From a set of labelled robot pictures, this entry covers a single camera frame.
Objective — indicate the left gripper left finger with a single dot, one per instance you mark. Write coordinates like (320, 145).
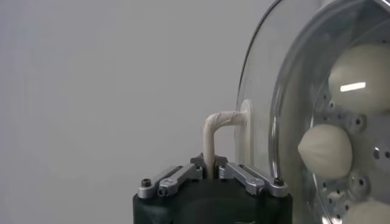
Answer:
(176, 178)

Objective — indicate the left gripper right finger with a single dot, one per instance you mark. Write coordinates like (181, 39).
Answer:
(250, 181)

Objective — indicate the round glass lid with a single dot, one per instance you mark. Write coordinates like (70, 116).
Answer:
(225, 118)

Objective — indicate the white steamed baozi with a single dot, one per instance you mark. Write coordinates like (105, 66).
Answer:
(359, 70)
(368, 214)
(326, 150)

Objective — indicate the perforated steel steamer basket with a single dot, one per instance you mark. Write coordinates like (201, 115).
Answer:
(368, 131)

